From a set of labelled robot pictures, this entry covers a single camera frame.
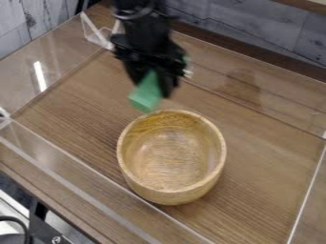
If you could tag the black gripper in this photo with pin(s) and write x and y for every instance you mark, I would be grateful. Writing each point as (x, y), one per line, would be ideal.
(145, 47)

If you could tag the green rectangular stick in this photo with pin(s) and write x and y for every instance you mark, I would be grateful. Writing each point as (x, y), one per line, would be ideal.
(146, 95)

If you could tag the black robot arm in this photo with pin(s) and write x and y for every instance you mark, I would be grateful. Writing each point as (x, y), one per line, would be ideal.
(126, 7)

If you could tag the wooden bowl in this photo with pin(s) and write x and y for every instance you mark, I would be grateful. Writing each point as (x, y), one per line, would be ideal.
(172, 154)

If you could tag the clear acrylic enclosure walls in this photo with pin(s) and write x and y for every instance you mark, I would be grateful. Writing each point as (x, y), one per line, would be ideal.
(64, 94)

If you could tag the black table frame leg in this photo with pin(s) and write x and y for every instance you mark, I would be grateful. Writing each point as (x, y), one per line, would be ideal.
(44, 233)

